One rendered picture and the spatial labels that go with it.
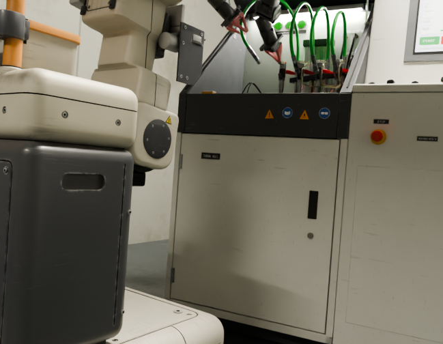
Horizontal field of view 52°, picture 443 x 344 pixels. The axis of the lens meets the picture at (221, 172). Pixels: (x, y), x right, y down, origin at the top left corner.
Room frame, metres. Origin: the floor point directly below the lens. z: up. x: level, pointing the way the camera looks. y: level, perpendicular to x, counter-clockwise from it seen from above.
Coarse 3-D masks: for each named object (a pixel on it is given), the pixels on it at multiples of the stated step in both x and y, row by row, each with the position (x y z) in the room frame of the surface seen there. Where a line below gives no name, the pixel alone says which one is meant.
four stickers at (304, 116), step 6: (288, 108) 1.67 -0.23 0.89; (324, 108) 1.61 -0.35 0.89; (330, 108) 1.60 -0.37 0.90; (264, 114) 1.71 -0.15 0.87; (270, 114) 1.70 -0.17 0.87; (282, 114) 1.68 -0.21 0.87; (288, 114) 1.67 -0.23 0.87; (300, 114) 1.65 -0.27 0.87; (306, 114) 1.64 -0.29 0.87; (324, 114) 1.61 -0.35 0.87
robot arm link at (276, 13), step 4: (256, 4) 1.76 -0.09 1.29; (276, 8) 1.74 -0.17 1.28; (280, 8) 1.85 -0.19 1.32; (256, 12) 1.79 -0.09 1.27; (272, 12) 1.74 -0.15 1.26; (276, 12) 1.77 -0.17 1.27; (280, 12) 1.85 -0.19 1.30; (260, 16) 1.79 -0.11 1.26; (264, 16) 1.78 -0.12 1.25; (272, 16) 1.76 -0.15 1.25; (276, 16) 1.84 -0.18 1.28; (272, 20) 1.78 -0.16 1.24
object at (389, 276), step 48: (384, 0) 1.84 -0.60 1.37; (384, 48) 1.79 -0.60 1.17; (384, 96) 1.53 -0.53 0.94; (432, 96) 1.46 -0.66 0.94; (384, 144) 1.52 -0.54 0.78; (432, 144) 1.46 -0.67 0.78; (384, 192) 1.51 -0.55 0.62; (432, 192) 1.45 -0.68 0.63; (384, 240) 1.51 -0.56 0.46; (432, 240) 1.44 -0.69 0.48; (384, 288) 1.50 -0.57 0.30; (432, 288) 1.44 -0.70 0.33; (336, 336) 1.57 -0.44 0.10; (384, 336) 1.50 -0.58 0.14; (432, 336) 1.43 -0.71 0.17
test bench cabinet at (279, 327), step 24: (336, 216) 1.58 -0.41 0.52; (336, 240) 1.58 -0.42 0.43; (168, 264) 1.88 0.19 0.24; (336, 264) 1.58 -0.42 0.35; (168, 288) 1.88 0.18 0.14; (336, 288) 1.58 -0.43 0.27; (216, 312) 1.78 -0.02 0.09; (264, 336) 1.76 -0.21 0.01; (288, 336) 1.72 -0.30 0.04; (312, 336) 1.61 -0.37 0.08
